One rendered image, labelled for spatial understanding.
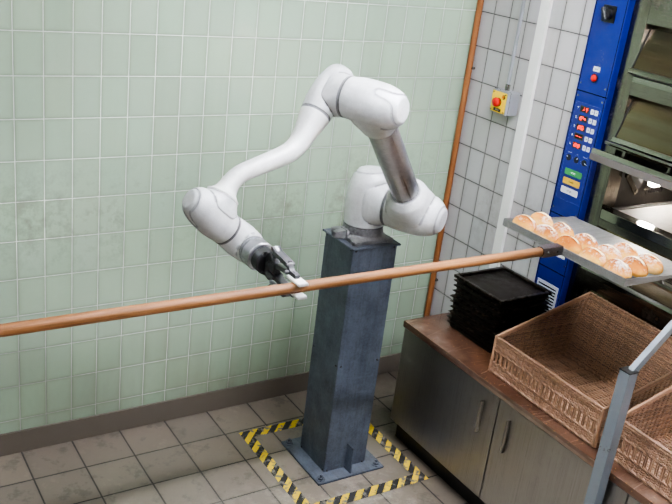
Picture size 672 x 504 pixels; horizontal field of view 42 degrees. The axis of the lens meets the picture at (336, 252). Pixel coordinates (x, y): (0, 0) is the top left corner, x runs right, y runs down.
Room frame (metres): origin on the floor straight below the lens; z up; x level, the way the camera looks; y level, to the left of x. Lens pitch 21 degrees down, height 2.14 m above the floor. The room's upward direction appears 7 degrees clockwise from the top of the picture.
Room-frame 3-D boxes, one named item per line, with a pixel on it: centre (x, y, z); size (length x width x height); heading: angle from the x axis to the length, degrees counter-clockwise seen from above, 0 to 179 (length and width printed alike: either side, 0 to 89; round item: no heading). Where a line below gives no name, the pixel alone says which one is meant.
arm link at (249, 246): (2.31, 0.22, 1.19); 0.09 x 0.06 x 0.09; 125
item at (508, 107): (3.73, -0.64, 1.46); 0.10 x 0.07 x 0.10; 35
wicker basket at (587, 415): (2.84, -0.98, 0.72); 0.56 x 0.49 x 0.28; 33
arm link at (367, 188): (3.10, -0.10, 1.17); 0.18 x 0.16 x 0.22; 60
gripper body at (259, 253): (2.25, 0.18, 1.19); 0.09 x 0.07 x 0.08; 35
